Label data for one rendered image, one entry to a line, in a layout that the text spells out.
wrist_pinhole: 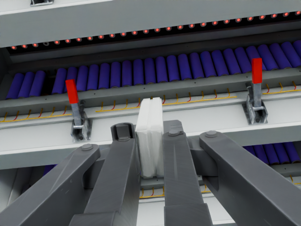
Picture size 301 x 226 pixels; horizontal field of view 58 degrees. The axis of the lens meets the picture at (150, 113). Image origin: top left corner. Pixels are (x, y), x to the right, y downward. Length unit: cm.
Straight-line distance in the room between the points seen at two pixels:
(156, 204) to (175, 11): 36
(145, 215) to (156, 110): 40
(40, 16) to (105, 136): 19
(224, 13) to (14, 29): 26
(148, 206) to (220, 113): 24
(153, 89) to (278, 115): 19
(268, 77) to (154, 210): 31
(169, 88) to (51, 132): 20
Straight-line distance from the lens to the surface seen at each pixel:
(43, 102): 48
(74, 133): 43
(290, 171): 59
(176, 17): 36
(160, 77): 46
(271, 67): 49
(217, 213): 55
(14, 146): 48
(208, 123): 42
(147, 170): 15
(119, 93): 44
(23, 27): 38
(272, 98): 46
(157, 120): 15
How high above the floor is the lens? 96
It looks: 28 degrees down
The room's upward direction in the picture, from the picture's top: 8 degrees counter-clockwise
